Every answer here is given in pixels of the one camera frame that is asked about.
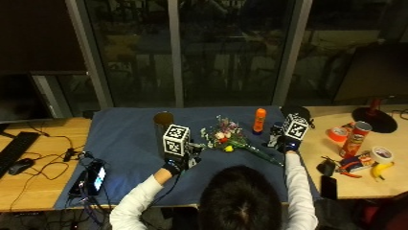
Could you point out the person's left hand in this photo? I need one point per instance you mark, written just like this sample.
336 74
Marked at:
175 163

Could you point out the person's right hand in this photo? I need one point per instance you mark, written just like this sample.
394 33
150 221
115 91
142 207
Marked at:
288 143

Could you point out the white marker cube on right glove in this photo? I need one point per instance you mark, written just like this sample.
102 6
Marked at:
296 127

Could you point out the white marker cube on glove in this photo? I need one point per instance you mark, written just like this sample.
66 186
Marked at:
176 140
296 127

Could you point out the white marker cube on left glove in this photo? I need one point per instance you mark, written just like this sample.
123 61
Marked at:
176 140

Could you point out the orange glue stick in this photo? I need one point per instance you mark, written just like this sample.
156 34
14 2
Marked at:
260 119

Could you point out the small black pouch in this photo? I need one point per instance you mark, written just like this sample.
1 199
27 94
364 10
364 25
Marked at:
326 166

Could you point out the blue table cloth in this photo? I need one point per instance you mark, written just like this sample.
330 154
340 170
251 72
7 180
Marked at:
128 150

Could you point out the orange tape roll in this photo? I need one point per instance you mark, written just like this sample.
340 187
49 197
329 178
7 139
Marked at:
338 134

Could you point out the dark cylindrical vase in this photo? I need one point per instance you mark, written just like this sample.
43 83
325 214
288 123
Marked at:
163 121

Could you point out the bouquet of artificial flowers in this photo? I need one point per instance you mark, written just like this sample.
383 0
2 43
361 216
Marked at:
229 137

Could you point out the red snack can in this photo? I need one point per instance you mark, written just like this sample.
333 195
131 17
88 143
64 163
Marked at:
357 139

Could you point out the black smartphone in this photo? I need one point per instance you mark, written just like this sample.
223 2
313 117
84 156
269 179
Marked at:
329 187

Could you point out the colourful small box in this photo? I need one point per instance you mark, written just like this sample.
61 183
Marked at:
360 161

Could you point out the the person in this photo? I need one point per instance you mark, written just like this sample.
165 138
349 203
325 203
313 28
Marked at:
239 201

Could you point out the phone with lit screen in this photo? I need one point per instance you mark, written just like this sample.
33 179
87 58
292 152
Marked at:
98 179

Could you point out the black round lamp base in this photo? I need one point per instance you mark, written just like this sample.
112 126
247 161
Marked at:
375 118

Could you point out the white tape roll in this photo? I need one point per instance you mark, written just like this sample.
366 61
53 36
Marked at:
382 155

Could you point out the yellow banana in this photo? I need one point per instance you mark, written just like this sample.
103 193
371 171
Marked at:
381 170

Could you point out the black computer mouse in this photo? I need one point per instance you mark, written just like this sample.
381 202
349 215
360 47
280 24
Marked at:
21 166

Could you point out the black keyboard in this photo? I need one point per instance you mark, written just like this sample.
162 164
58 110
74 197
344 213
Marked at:
15 150

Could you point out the black monitor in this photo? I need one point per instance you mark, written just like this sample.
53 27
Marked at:
22 96

